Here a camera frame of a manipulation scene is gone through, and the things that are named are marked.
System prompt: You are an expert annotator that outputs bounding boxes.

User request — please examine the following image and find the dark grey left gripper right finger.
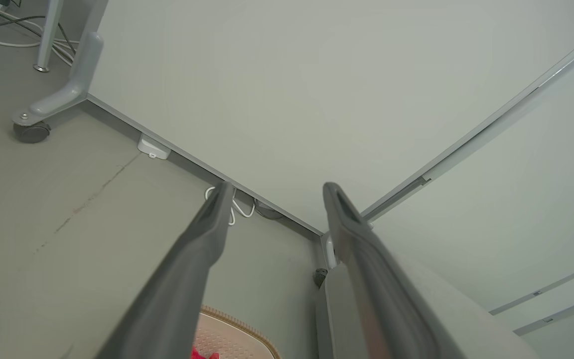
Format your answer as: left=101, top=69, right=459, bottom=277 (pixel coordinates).
left=322, top=182, right=468, bottom=359

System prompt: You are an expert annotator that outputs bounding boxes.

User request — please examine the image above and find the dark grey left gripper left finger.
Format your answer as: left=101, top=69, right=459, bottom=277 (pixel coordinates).
left=95, top=181, right=235, bottom=359

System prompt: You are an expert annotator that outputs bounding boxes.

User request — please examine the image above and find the grey partition foot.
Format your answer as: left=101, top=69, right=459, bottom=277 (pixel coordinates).
left=321, top=230, right=338, bottom=289
left=12, top=0, right=109, bottom=128

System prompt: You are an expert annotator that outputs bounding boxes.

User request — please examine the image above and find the beige perforated laundry basket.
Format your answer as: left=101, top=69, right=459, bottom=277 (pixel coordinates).
left=192, top=305, right=282, bottom=359

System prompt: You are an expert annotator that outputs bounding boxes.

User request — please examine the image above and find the white floor box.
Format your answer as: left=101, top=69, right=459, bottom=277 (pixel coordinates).
left=137, top=133, right=172, bottom=160

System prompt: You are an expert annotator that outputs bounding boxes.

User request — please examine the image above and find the white partition panel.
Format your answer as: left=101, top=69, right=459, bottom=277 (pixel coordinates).
left=87, top=0, right=574, bottom=236
left=362, top=30, right=574, bottom=345

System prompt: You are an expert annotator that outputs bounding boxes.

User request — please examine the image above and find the black caster wheel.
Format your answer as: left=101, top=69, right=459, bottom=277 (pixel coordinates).
left=13, top=121, right=52, bottom=144

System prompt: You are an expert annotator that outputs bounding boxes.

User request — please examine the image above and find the grey metal table leg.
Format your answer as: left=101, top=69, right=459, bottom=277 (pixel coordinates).
left=33, top=0, right=64, bottom=73

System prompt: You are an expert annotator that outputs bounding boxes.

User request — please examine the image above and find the white looped cable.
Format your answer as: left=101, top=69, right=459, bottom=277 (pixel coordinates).
left=204, top=185, right=257, bottom=226

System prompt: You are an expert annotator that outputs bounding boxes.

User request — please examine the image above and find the black floor cable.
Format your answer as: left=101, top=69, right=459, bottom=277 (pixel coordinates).
left=0, top=0, right=77, bottom=54

